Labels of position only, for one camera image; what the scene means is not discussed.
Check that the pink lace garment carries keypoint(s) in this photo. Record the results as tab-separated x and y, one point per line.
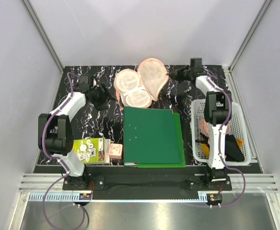
205	132

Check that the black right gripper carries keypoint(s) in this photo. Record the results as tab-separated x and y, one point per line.
176	74

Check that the left aluminium frame post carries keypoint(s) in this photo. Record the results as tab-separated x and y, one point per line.
40	29

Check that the pink floral mesh laundry bag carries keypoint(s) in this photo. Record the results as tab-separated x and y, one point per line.
140	88

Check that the mustard yellow garment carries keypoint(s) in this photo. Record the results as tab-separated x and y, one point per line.
239	143

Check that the aluminium rail crossbar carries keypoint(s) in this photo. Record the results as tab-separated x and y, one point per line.
252	183

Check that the white slotted cable duct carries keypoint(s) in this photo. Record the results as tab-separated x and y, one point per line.
103	197

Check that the white perforated plastic basket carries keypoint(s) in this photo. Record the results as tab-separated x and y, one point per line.
237	129

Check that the dark green ring binder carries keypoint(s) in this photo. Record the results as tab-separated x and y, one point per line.
149	137

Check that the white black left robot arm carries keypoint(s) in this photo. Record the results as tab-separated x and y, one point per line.
55	135

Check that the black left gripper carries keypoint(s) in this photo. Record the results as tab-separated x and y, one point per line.
105	97

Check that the light green folder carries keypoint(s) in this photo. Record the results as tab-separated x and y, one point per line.
182	163

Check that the right aluminium frame post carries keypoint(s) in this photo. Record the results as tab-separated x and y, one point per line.
256	22

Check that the aluminium frame post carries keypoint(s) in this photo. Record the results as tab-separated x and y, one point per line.
256	22
40	29

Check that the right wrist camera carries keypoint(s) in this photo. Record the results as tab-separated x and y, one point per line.
196	63

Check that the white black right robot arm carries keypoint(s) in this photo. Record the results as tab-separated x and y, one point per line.
217	113

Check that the black bra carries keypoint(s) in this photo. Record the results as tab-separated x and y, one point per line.
233	149

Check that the small pink box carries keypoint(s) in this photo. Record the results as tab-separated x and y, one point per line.
116	151

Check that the lime green illustrated book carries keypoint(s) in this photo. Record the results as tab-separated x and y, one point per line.
92	151

